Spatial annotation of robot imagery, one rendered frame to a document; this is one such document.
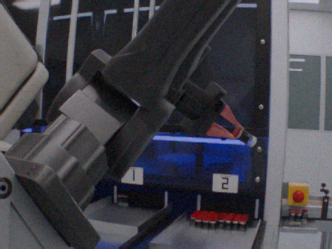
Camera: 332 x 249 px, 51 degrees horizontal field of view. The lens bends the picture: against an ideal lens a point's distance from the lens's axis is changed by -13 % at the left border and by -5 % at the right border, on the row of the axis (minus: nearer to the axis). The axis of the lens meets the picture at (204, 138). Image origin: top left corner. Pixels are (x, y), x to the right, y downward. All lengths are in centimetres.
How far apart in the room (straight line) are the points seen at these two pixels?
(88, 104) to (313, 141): 559
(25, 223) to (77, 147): 8
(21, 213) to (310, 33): 582
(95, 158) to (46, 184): 8
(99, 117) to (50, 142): 6
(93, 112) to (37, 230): 12
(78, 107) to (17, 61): 13
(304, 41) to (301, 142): 158
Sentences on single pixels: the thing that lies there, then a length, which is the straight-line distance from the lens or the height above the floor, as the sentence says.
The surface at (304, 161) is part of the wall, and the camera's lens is 589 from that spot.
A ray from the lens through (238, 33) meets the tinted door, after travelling 130.
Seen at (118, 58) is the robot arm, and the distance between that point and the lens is 36.
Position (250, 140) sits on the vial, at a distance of 74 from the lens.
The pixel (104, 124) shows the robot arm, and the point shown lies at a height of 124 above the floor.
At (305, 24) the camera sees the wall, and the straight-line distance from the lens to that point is 603.
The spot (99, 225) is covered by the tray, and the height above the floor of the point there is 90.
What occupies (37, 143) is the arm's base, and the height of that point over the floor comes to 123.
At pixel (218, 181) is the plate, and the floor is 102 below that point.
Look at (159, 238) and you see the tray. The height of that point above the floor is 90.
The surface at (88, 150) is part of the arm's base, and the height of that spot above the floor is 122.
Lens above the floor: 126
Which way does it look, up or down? 4 degrees down
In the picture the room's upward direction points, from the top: 2 degrees clockwise
